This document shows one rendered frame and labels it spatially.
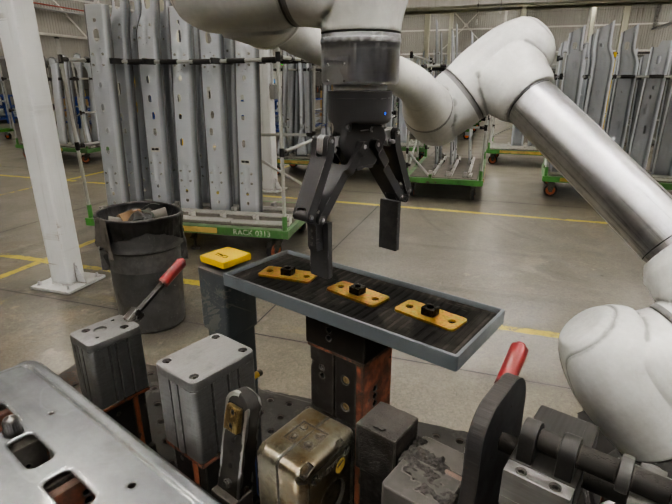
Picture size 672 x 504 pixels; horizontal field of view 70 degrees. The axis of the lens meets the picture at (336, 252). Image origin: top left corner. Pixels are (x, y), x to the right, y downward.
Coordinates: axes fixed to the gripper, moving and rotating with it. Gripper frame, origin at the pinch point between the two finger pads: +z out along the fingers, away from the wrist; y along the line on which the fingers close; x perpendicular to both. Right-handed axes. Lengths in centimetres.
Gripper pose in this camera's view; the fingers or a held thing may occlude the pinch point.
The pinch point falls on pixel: (357, 253)
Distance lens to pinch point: 63.0
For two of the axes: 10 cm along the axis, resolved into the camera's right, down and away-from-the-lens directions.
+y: -6.8, 2.5, -6.9
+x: 7.4, 2.3, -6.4
